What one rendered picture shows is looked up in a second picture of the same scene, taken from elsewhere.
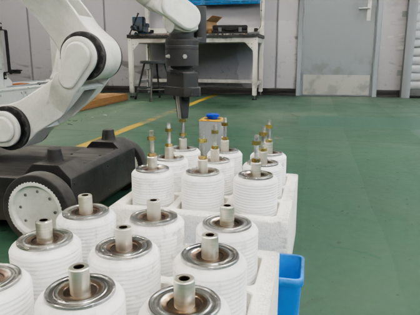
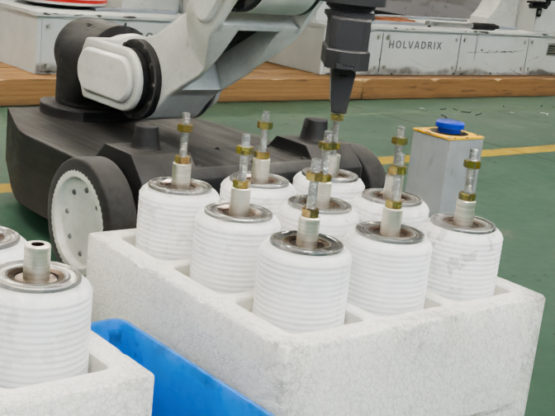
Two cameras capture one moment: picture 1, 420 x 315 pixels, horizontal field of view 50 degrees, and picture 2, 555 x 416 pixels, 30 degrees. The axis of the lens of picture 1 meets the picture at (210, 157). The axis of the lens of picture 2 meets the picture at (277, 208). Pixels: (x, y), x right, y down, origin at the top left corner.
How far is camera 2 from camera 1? 0.68 m
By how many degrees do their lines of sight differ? 36
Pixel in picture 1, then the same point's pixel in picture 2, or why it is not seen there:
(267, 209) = (291, 315)
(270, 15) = not seen: outside the picture
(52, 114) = (190, 66)
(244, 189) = (260, 262)
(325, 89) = not seen: outside the picture
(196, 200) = (197, 262)
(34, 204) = (81, 211)
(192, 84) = (350, 43)
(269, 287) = (12, 400)
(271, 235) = (263, 366)
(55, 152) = (142, 132)
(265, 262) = (93, 375)
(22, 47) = not seen: outside the picture
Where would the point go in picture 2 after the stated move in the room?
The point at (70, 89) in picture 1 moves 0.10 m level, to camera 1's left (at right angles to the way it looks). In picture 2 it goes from (206, 24) to (160, 16)
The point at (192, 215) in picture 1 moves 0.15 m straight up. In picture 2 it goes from (173, 285) to (184, 148)
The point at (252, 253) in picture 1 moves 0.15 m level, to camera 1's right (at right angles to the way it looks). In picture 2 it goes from (35, 338) to (169, 402)
